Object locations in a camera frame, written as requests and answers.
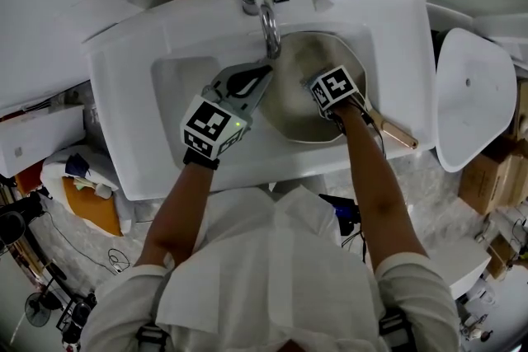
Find left grey harness strap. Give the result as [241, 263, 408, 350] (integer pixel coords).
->
[135, 321, 170, 352]

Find person's left forearm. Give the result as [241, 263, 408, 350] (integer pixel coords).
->
[135, 160, 215, 267]

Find white ceramic fixture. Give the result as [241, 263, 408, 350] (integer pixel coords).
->
[427, 2, 528, 71]

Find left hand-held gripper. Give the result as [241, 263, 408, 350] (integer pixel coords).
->
[181, 59, 276, 162]

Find grey harness strap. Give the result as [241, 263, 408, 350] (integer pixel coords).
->
[378, 308, 416, 352]
[135, 321, 170, 352]

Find black wristband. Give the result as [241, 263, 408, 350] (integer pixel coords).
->
[182, 148, 221, 171]

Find orange board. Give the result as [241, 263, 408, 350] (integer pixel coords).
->
[61, 176, 124, 238]

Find black swivel chair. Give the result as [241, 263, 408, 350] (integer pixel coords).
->
[0, 193, 46, 256]

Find white sink vanity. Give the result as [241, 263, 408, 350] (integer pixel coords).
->
[80, 0, 437, 202]

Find black device with blue screen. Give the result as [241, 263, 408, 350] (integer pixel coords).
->
[319, 193, 362, 236]

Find black and silver appliance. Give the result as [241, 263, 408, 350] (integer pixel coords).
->
[55, 298, 98, 345]

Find black floor cable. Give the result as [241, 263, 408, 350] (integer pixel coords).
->
[40, 209, 133, 275]

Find navy blue cloth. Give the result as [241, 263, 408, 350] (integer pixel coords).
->
[65, 153, 91, 178]

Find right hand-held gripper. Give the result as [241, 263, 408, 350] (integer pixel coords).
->
[309, 64, 359, 123]

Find white sack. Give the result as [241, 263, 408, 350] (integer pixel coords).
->
[40, 143, 134, 236]

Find small brown box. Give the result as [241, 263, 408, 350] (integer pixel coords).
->
[513, 77, 528, 141]

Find long white box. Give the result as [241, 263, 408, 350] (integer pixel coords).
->
[0, 105, 87, 178]

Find person's right forearm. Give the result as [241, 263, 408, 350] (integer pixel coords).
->
[332, 102, 430, 271]

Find black floor fan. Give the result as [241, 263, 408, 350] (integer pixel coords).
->
[24, 292, 53, 329]

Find large cardboard box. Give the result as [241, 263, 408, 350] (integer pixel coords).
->
[458, 135, 528, 215]

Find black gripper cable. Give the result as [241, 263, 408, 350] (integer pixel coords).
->
[356, 92, 389, 160]

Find white cabinet panel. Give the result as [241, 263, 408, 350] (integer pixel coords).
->
[428, 246, 493, 300]

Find white loose ceramic basin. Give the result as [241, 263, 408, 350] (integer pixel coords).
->
[435, 27, 518, 173]

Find beige frying pan wooden handle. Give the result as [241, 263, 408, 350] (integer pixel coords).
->
[263, 31, 420, 151]

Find right grey harness strap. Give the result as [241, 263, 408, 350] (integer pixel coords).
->
[378, 308, 416, 352]

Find person's white shirt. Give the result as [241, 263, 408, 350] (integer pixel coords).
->
[80, 185, 461, 352]

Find chrome faucet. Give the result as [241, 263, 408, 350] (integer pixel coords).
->
[241, 0, 296, 59]

